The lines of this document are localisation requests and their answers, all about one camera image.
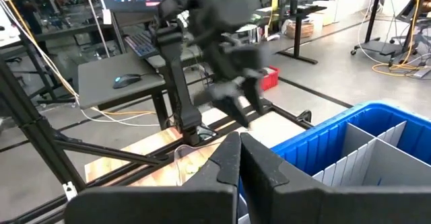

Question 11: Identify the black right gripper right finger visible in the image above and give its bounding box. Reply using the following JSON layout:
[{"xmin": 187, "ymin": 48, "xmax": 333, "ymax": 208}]
[{"xmin": 240, "ymin": 132, "xmax": 431, "ymax": 224}]

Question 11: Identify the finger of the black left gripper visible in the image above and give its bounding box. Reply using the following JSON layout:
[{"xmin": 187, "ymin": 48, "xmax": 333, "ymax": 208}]
[
  {"xmin": 215, "ymin": 94, "xmax": 252, "ymax": 129},
  {"xmin": 242, "ymin": 77, "xmax": 265, "ymax": 116}
]

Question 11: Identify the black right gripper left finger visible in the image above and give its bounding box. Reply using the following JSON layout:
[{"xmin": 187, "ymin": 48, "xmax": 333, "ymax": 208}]
[{"xmin": 63, "ymin": 131, "xmax": 242, "ymax": 224}]

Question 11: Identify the long grey slotted divider sheet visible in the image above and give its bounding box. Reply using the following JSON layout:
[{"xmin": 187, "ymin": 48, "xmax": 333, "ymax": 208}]
[{"xmin": 311, "ymin": 120, "xmax": 409, "ymax": 188}]

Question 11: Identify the blue plastic bin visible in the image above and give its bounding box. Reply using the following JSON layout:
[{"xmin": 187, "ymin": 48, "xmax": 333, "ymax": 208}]
[{"xmin": 237, "ymin": 101, "xmax": 431, "ymax": 224}]

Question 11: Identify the red plastic crate with devices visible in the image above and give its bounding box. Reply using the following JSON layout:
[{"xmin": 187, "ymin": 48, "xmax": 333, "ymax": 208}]
[{"xmin": 259, "ymin": 65, "xmax": 281, "ymax": 92}]

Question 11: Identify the black standing desk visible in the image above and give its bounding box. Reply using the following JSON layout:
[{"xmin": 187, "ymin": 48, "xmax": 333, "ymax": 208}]
[{"xmin": 232, "ymin": 0, "xmax": 333, "ymax": 65}]

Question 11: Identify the wicker basket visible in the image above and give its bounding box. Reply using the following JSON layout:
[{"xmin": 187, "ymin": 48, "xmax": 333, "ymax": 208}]
[{"xmin": 285, "ymin": 22, "xmax": 314, "ymax": 40}]

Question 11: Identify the black keyboard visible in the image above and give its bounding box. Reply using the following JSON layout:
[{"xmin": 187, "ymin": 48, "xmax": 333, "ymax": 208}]
[{"xmin": 123, "ymin": 30, "xmax": 160, "ymax": 59}]

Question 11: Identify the white box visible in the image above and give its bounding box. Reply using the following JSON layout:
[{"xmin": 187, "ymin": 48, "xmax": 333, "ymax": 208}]
[{"xmin": 311, "ymin": 0, "xmax": 337, "ymax": 27}]

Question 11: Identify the black computer mouse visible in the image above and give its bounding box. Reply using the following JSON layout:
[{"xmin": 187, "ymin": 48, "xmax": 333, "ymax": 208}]
[{"xmin": 112, "ymin": 73, "xmax": 143, "ymax": 89}]

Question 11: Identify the grey folding table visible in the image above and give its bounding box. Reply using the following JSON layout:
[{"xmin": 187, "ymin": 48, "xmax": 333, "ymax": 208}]
[{"xmin": 77, "ymin": 51, "xmax": 169, "ymax": 130}]

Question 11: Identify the silver metal bracket plate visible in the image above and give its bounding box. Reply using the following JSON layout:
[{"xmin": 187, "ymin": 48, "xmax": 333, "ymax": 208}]
[{"xmin": 62, "ymin": 181, "xmax": 79, "ymax": 202}]

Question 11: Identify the white cable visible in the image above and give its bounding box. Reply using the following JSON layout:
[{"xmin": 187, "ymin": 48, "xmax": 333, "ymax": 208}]
[{"xmin": 0, "ymin": 0, "xmax": 161, "ymax": 128}]

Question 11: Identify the yellow coiled floor cable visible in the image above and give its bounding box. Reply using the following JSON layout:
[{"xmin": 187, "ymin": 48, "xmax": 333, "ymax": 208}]
[{"xmin": 371, "ymin": 0, "xmax": 431, "ymax": 77}]

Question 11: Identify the black desk frame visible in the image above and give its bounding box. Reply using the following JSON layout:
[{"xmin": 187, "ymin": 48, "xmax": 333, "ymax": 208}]
[{"xmin": 350, "ymin": 0, "xmax": 431, "ymax": 67}]

